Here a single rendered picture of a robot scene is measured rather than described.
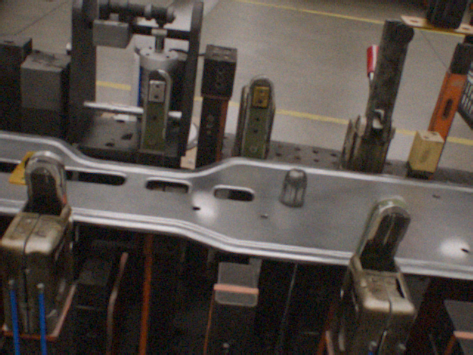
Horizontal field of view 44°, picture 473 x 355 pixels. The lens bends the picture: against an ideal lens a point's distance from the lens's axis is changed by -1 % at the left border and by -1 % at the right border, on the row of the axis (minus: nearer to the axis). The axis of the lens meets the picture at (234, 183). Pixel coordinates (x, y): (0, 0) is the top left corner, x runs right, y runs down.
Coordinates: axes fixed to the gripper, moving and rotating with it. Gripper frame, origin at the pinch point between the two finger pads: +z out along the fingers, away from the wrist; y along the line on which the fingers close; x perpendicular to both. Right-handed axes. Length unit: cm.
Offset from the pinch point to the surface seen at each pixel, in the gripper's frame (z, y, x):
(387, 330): 25.8, 24.5, -5.3
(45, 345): 35, 22, -39
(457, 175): 58, -74, 44
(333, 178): 27.4, -7.6, -5.9
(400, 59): 10.9, -14.7, 1.2
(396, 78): 13.5, -14.3, 1.2
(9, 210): 28, 9, -47
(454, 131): 128, -277, 131
